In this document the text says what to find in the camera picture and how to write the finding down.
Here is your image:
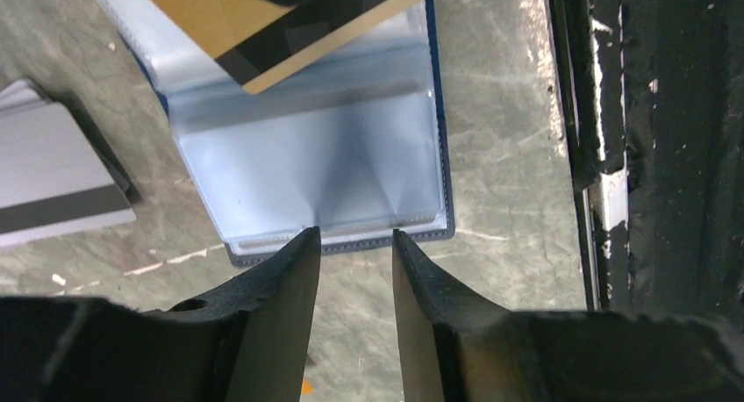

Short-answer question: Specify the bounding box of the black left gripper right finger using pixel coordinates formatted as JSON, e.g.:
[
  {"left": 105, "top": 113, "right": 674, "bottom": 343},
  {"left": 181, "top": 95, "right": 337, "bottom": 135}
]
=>
[{"left": 392, "top": 230, "right": 743, "bottom": 401}]

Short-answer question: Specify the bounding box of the black base frame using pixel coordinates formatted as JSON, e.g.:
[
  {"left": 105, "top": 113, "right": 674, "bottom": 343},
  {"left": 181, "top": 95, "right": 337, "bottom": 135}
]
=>
[{"left": 548, "top": 0, "right": 743, "bottom": 323}]

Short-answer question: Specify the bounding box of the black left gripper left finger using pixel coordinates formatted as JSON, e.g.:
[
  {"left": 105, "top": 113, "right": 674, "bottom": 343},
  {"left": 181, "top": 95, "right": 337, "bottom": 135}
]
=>
[{"left": 1, "top": 227, "right": 320, "bottom": 401}]

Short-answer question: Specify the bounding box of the white card stack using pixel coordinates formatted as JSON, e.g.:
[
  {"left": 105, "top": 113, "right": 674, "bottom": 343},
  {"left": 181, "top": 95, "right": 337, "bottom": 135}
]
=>
[{"left": 1, "top": 78, "right": 136, "bottom": 248}]

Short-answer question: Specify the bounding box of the blue leather card holder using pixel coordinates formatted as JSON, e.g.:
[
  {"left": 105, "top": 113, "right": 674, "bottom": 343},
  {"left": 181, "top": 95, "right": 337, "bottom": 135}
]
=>
[{"left": 97, "top": 0, "right": 454, "bottom": 267}]

